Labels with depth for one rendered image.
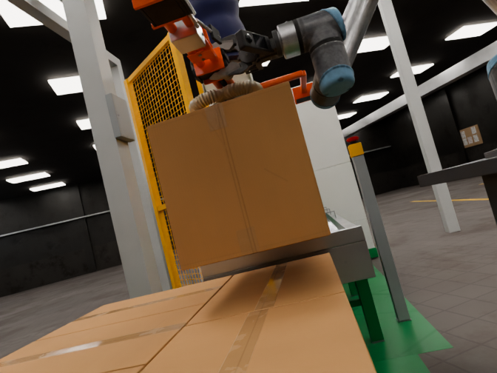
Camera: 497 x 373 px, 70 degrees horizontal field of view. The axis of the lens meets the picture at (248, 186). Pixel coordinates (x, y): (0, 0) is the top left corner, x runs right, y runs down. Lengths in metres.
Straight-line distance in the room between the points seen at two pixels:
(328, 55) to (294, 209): 0.40
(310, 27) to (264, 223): 0.52
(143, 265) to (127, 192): 0.48
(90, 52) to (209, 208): 2.02
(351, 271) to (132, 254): 1.47
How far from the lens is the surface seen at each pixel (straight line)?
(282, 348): 0.64
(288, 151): 0.91
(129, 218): 2.47
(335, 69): 0.96
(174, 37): 0.84
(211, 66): 1.02
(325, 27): 1.02
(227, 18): 1.30
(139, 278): 2.48
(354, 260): 1.53
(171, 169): 0.97
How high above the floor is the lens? 0.77
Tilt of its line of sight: 4 degrees up
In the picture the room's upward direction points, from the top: 15 degrees counter-clockwise
